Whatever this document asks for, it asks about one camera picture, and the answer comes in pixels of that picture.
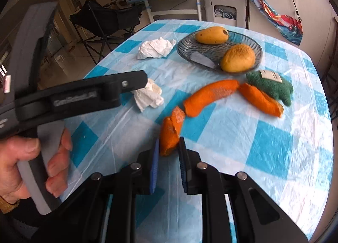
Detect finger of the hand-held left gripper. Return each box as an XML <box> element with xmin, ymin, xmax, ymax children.
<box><xmin>100</xmin><ymin>71</ymin><xmax>148</xmax><ymax>102</ymax></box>

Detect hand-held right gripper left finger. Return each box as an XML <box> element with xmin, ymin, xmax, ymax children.
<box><xmin>57</xmin><ymin>137</ymin><xmax>160</xmax><ymax>243</ymax></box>

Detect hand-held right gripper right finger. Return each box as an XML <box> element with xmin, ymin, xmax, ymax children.
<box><xmin>178</xmin><ymin>137</ymin><xmax>309</xmax><ymax>243</ymax></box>

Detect white tissue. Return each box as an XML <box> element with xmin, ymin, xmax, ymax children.
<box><xmin>131</xmin><ymin>78</ymin><xmax>165</xmax><ymax>113</ymax></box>
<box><xmin>137</xmin><ymin>37</ymin><xmax>176</xmax><ymax>60</ymax></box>

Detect long orange plush carrot piece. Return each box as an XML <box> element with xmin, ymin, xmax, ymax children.
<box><xmin>183</xmin><ymin>80</ymin><xmax>240</xmax><ymax>118</ymax></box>

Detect tapered orange plush carrot piece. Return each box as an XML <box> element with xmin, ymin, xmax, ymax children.
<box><xmin>238</xmin><ymin>83</ymin><xmax>284</xmax><ymax>117</ymax></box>

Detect green plush leaf piece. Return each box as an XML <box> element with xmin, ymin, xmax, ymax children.
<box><xmin>246</xmin><ymin>70</ymin><xmax>294</xmax><ymax>106</ymax></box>

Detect person's left hand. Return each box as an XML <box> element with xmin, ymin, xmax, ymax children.
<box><xmin>0</xmin><ymin>128</ymin><xmax>73</xmax><ymax>205</ymax></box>

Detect black folding camp chair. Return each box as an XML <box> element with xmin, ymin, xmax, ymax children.
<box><xmin>69</xmin><ymin>0</ymin><xmax>142</xmax><ymax>61</ymax></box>

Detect glass plate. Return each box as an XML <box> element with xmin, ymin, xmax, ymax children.
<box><xmin>176</xmin><ymin>30</ymin><xmax>263</xmax><ymax>74</ymax></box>

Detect yellow mango with dark spot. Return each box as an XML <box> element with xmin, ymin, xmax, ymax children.
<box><xmin>195</xmin><ymin>27</ymin><xmax>229</xmax><ymax>45</ymax></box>

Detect plain yellow mango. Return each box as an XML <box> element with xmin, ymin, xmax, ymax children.
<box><xmin>220</xmin><ymin>44</ymin><xmax>256</xmax><ymax>72</ymax></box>

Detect white plastic stool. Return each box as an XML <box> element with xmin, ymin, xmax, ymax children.
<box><xmin>203</xmin><ymin>0</ymin><xmax>250</xmax><ymax>29</ymax></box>

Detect colourful printed sling bag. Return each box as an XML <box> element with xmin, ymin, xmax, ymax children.
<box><xmin>237</xmin><ymin>0</ymin><xmax>304</xmax><ymax>46</ymax></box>

